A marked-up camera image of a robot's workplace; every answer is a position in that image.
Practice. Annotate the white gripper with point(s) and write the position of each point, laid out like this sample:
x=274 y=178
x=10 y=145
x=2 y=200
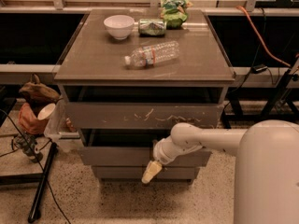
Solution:
x=162 y=153

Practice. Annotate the grey drawer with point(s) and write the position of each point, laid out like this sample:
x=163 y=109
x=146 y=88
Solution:
x=141 y=116
x=168 y=173
x=119 y=148

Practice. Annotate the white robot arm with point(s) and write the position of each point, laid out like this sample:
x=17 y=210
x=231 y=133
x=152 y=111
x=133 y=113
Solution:
x=266 y=166

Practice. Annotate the grey bottom drawer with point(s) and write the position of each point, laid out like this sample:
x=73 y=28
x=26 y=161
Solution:
x=168 y=173

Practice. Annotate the grey top drawer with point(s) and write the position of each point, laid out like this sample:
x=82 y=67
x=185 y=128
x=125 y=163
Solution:
x=141 y=116

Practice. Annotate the grey drawer cabinet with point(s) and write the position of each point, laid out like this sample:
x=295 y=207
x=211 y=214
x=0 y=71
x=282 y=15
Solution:
x=123 y=94

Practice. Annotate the clear plastic bin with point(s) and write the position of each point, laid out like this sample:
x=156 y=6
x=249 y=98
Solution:
x=58 y=131

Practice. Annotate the clear plastic water bottle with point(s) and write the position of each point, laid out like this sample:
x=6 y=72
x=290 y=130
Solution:
x=150 y=55

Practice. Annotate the white cup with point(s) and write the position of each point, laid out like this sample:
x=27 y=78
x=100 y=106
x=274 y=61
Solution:
x=46 y=111

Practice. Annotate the black stand leg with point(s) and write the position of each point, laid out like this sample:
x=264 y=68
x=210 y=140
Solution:
x=35 y=214

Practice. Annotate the small grey device on floor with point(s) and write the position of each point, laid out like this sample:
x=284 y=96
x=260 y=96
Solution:
x=27 y=143

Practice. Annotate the orange cloth bag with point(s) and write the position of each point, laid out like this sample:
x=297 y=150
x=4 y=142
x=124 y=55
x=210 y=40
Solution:
x=29 y=122

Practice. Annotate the brown cloth bag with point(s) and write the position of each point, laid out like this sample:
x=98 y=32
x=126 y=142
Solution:
x=35 y=92

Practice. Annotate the green soda can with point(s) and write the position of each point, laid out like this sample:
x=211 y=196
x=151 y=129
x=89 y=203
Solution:
x=152 y=27

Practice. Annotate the black power adapter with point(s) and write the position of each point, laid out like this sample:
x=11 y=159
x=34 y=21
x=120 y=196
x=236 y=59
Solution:
x=257 y=69

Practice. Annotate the white bowl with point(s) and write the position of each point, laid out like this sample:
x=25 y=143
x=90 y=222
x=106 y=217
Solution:
x=119 y=26

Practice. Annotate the green chip bag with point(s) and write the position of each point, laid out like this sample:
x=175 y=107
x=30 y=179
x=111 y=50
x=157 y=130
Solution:
x=174 y=12

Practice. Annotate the black table frame right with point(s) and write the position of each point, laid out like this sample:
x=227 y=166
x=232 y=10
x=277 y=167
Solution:
x=279 y=104

